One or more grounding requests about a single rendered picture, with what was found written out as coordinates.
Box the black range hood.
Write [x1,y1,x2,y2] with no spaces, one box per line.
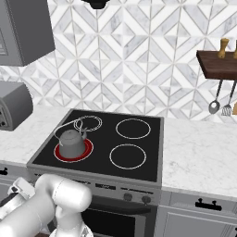
[81,0,111,10]

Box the grey cupboard door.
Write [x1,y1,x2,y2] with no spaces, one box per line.
[154,205,237,237]

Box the grey wall cupboard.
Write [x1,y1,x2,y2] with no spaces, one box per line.
[0,0,56,68]

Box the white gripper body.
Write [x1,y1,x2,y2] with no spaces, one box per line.
[6,177,36,201]

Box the hanging metal spatula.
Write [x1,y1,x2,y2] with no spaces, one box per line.
[220,81,237,118]

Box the dark oven door handle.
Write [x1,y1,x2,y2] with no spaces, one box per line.
[88,194,153,216]

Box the hanging metal ladle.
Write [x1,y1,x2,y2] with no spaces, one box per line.
[207,79,224,116]

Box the grey drawer front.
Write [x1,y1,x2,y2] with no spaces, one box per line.
[167,190,237,217]
[0,162,33,188]

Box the dark wooden wall shelf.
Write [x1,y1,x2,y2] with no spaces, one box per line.
[195,50,237,81]

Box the dark oven door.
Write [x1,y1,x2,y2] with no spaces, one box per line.
[81,197,160,237]

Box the grey oven front panel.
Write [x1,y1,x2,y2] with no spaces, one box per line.
[28,168,163,207]

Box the black glass hob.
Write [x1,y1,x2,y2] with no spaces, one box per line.
[26,107,165,188]

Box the grey toaster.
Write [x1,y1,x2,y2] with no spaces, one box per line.
[0,81,34,132]

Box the grey kettle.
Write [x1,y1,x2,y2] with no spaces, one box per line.
[53,118,89,160]

